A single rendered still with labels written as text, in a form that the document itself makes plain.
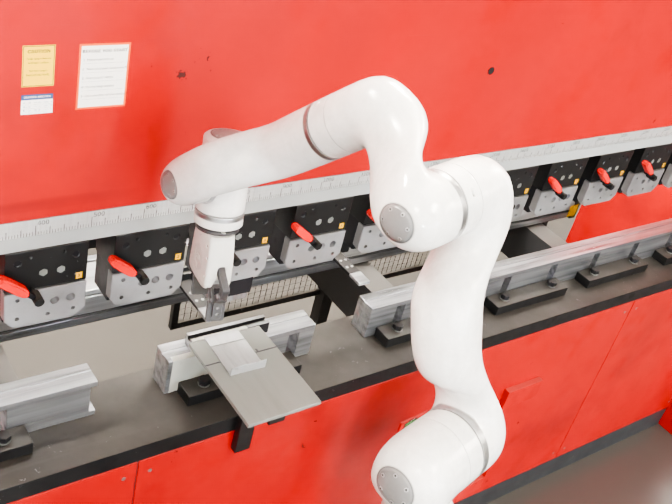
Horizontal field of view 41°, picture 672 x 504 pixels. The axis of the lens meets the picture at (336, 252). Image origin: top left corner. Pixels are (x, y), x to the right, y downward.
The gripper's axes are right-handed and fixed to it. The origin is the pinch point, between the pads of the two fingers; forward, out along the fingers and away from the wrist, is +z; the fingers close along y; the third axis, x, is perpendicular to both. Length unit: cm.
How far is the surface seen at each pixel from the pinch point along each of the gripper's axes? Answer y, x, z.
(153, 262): -18.4, -5.2, 1.6
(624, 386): -62, 184, 82
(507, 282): -50, 108, 29
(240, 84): -16.1, 6.6, -35.2
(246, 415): -4.4, 13.2, 29.9
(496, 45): -29, 68, -43
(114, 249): -16.1, -13.4, -2.6
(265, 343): -25.0, 24.1, 26.8
